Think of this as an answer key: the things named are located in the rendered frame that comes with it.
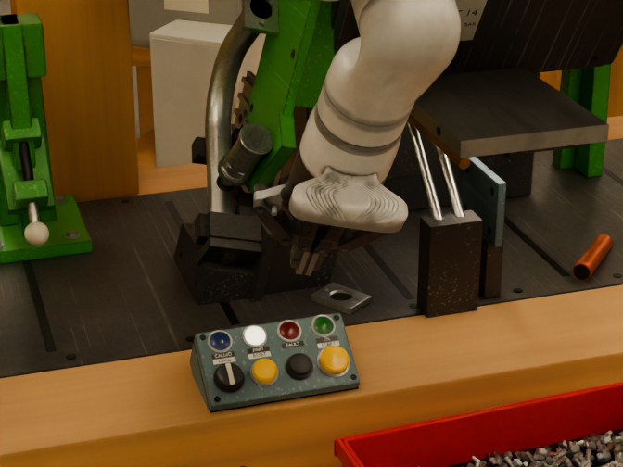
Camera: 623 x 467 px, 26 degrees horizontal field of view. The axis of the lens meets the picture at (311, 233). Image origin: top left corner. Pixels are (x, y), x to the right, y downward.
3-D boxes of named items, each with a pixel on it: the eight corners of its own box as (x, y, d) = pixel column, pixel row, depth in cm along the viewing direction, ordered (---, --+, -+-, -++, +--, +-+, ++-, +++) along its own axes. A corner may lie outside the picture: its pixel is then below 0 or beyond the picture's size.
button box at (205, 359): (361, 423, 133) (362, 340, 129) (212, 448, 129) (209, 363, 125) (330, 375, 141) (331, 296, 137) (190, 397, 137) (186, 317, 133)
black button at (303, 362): (313, 376, 130) (315, 372, 129) (289, 380, 130) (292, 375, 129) (308, 354, 131) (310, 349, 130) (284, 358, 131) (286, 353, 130)
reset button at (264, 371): (279, 382, 129) (281, 377, 128) (254, 385, 129) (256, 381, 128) (273, 359, 130) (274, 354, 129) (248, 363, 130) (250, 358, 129)
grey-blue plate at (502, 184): (503, 299, 149) (511, 182, 144) (487, 302, 149) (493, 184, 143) (469, 264, 158) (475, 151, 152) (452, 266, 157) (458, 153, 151)
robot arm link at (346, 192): (287, 220, 103) (305, 170, 98) (290, 111, 110) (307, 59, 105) (402, 237, 105) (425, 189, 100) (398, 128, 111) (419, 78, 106)
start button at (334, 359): (351, 372, 131) (353, 368, 130) (323, 377, 130) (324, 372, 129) (343, 347, 133) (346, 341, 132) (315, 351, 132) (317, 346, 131)
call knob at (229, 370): (245, 388, 128) (247, 383, 127) (218, 393, 128) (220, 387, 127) (238, 364, 130) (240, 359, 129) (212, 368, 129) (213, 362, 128)
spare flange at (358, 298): (372, 302, 149) (372, 296, 148) (349, 315, 146) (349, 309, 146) (332, 287, 152) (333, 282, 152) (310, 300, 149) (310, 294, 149)
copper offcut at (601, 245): (590, 283, 153) (591, 265, 152) (571, 278, 154) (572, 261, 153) (612, 252, 161) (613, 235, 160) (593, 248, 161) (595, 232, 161)
